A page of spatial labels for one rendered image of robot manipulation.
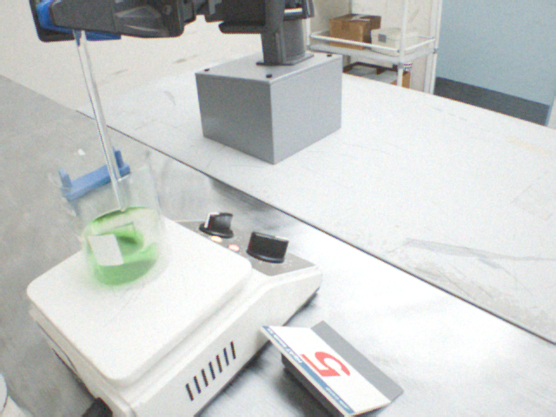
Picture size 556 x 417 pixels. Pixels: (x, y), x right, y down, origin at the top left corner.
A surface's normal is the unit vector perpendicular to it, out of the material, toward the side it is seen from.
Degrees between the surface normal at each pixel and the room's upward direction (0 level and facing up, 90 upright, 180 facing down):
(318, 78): 90
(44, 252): 0
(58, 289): 0
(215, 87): 90
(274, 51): 89
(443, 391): 0
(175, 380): 90
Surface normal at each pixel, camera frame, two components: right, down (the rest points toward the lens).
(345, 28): -0.57, 0.47
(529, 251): -0.04, -0.82
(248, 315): 0.79, 0.32
